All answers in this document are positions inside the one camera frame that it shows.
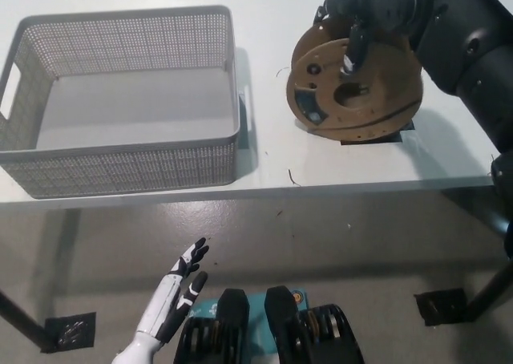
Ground black and teal robot body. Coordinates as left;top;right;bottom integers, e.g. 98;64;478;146
172;285;366;364

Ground black table leg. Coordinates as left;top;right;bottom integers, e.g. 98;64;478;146
0;289;53;351
464;259;513;323

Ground black table frame brace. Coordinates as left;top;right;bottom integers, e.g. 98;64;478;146
438;186;513;257

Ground grey perforated storage basket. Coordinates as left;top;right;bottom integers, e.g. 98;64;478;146
0;5;253;200

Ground white and black left hand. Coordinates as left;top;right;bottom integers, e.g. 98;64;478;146
135;237;211;343

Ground black and white right hand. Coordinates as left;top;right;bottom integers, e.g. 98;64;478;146
313;0;418;77

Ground brown cardboard filament spool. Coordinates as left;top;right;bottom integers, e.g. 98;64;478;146
285;13;426;143

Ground black tape patch on table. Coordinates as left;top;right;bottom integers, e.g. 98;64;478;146
340;119;416;146

